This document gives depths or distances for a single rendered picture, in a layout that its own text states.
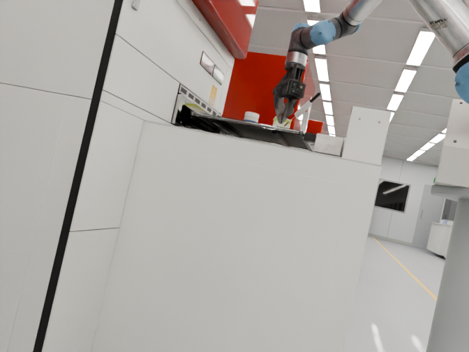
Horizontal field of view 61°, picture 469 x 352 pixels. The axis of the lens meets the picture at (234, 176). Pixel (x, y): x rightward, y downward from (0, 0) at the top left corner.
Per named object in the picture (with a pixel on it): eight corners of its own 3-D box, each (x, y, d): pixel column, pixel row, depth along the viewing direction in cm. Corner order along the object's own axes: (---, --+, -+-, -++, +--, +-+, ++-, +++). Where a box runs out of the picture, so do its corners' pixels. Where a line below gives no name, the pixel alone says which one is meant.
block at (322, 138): (315, 142, 121) (317, 132, 121) (315, 144, 124) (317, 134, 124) (341, 147, 118) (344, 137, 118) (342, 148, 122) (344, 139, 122)
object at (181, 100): (169, 122, 125) (176, 93, 125) (213, 144, 167) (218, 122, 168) (174, 123, 125) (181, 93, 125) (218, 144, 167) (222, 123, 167)
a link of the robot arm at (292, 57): (283, 54, 149) (302, 61, 152) (280, 66, 149) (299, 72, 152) (293, 49, 142) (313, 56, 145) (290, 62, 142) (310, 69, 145)
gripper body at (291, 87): (285, 93, 140) (292, 61, 141) (273, 97, 148) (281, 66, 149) (303, 100, 143) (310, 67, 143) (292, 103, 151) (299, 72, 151)
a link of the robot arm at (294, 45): (302, 19, 141) (289, 25, 149) (295, 49, 141) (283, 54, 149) (319, 26, 145) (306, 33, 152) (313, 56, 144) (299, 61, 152)
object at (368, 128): (340, 160, 100) (352, 105, 100) (342, 177, 153) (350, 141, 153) (380, 167, 98) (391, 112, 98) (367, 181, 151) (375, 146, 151)
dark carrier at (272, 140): (194, 114, 130) (194, 113, 130) (224, 133, 163) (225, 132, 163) (298, 133, 121) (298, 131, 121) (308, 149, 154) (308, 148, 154)
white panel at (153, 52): (91, 98, 91) (131, -71, 91) (209, 149, 169) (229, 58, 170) (103, 100, 90) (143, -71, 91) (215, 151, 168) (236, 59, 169)
